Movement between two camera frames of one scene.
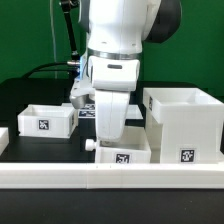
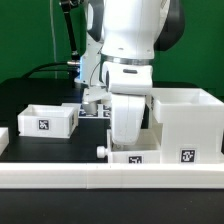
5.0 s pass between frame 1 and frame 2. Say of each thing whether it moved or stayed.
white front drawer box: moved
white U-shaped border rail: stayed
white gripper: moved
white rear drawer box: stayed
